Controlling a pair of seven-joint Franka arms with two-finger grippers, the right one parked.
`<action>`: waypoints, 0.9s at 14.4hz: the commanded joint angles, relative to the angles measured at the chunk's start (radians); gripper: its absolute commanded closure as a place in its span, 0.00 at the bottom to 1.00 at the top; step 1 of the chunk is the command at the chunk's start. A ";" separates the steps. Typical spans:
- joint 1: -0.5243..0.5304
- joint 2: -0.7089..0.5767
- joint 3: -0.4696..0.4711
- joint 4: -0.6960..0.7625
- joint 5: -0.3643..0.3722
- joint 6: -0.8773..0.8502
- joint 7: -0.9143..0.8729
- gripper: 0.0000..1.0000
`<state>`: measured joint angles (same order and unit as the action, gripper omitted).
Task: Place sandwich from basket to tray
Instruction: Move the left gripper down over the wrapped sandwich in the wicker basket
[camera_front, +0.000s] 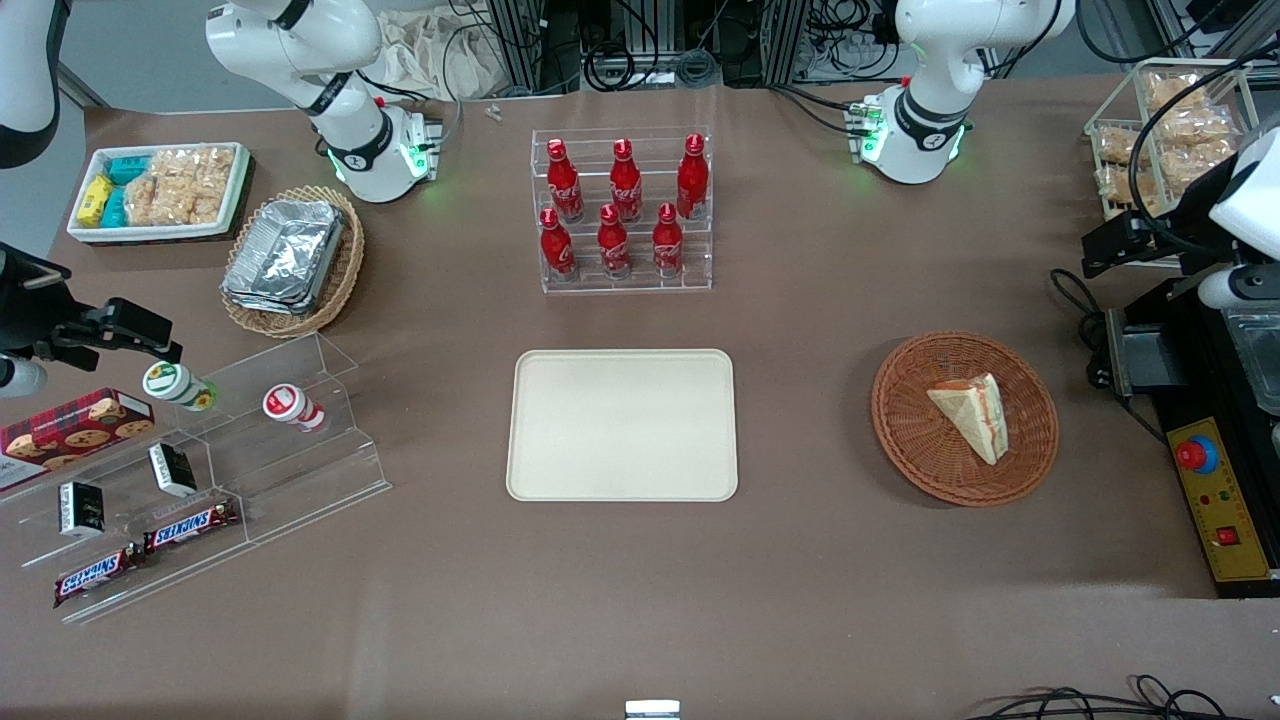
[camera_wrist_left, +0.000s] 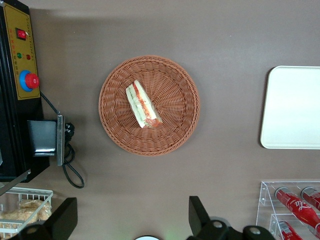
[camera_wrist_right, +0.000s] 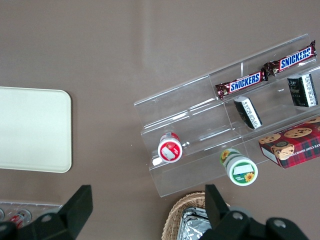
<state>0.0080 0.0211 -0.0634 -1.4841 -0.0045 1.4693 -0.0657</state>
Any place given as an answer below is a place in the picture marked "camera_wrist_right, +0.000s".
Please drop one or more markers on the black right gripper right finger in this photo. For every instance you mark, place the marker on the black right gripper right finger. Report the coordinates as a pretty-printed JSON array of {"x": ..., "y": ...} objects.
[{"x": 215, "y": 205}]

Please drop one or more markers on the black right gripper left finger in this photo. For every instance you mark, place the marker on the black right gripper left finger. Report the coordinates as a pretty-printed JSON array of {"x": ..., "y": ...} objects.
[{"x": 80, "y": 205}]

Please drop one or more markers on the oval wicker basket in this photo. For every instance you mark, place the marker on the oval wicker basket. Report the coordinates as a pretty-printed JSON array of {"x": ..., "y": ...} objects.
[{"x": 175, "y": 212}]

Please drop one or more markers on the beige rectangular serving tray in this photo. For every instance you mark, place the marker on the beige rectangular serving tray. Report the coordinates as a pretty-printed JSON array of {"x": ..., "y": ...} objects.
[{"x": 35, "y": 130}]

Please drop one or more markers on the aluminium foil container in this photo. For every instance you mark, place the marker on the aluminium foil container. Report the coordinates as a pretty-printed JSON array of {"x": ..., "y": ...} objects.
[{"x": 193, "y": 226}]

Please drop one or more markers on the clear acrylic bottle rack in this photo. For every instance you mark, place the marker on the clear acrylic bottle rack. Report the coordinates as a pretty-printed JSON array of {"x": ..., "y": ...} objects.
[{"x": 45, "y": 207}]

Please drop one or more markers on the green sunflower yogurt cup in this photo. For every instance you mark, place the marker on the green sunflower yogurt cup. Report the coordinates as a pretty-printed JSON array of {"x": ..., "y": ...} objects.
[{"x": 242, "y": 172}]

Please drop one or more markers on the red cola bottle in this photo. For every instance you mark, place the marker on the red cola bottle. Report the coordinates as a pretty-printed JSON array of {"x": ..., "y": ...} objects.
[{"x": 21, "y": 217}]

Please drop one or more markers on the red lidded yogurt cup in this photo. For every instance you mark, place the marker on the red lidded yogurt cup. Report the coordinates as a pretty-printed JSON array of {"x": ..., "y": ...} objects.
[{"x": 170, "y": 151}]

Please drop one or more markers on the small black white box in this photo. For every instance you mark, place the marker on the small black white box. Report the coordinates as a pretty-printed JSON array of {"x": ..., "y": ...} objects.
[
  {"x": 302, "y": 90},
  {"x": 248, "y": 113}
]

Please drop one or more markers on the clear acrylic stepped shelf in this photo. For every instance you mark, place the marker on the clear acrylic stepped shelf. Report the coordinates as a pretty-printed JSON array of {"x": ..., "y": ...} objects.
[{"x": 195, "y": 107}]

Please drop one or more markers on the red tartan cookie box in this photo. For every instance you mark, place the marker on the red tartan cookie box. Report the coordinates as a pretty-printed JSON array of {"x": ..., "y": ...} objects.
[{"x": 297, "y": 147}]

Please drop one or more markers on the Snickers chocolate bar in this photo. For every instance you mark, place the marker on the Snickers chocolate bar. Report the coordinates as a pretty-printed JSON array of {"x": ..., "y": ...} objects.
[
  {"x": 243, "y": 82},
  {"x": 292, "y": 59}
]

